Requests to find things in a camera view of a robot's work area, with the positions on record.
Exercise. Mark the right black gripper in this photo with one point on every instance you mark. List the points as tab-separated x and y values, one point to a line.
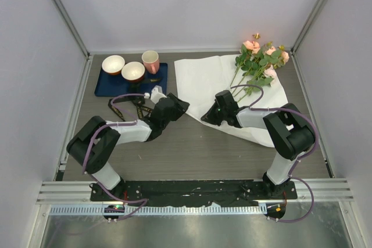
210	118

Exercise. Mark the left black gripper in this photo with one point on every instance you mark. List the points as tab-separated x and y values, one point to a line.
179	111

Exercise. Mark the white wrapping paper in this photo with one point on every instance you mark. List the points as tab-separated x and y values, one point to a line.
198	80

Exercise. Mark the pink fake flower stem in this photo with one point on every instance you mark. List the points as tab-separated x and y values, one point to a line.
248	50

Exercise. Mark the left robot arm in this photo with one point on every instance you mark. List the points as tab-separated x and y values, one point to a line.
95	142

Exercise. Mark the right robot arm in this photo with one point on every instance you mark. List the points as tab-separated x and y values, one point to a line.
293	135

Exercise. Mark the black ribbon gold letters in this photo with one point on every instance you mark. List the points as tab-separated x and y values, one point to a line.
132	104

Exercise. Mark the pink mug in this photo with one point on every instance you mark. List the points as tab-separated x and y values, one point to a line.
151	61

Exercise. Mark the blue tray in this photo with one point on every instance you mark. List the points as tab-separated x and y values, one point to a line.
111	86

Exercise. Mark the white bowl orange outside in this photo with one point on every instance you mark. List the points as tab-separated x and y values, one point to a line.
113	64

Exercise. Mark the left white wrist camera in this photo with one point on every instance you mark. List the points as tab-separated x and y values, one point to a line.
155	95

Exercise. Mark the white slotted cable duct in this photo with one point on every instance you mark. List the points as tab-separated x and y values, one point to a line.
113	209

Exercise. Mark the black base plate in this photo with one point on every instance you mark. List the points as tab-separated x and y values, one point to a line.
194	193

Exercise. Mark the aluminium frame rail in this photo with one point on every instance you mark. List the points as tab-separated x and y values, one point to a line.
78	192

